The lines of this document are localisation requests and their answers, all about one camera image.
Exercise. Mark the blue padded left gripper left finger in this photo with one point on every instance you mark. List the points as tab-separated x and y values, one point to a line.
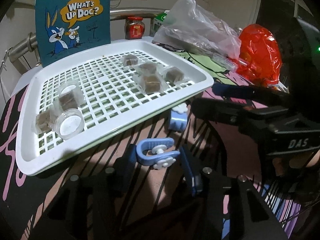
125	165

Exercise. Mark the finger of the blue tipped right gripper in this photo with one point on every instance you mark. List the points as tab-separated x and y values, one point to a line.
247	92

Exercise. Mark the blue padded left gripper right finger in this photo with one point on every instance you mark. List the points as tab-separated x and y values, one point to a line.
191	170

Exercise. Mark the blue U-shaped clip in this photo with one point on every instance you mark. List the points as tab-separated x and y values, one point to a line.
155	153

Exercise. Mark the blue clip with white flower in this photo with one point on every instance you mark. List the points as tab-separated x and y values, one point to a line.
178	118

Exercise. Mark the brown cube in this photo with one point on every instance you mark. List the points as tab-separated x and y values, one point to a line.
44	121
174	75
68	101
147	68
129	60

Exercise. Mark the clear round container lid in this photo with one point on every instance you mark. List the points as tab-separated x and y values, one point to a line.
69	124

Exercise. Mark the large brown cube packet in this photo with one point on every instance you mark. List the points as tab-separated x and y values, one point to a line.
150	83

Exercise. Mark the brown cube back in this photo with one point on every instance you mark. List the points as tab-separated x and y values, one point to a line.
129	60

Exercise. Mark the clear round plastic jar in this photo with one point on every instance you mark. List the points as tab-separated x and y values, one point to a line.
72	86

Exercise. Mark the black pink printed table mat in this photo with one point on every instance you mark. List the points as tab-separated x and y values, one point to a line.
25	199

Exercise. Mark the red plastic bag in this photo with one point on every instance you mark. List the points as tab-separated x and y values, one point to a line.
259	60

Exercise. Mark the clear crumpled plastic bag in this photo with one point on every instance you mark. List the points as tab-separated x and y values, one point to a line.
189	27

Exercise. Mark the white perforated plastic tray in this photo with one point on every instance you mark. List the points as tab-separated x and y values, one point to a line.
113	103

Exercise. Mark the green white carton box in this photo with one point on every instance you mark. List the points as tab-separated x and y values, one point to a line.
157	22

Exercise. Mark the red lidded glass jar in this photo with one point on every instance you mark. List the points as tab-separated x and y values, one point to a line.
134	28

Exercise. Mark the teal Bugs Bunny tote bag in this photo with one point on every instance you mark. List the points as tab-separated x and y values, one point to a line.
66	27

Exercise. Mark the steel bed rail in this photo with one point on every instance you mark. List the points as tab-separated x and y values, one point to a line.
29	44

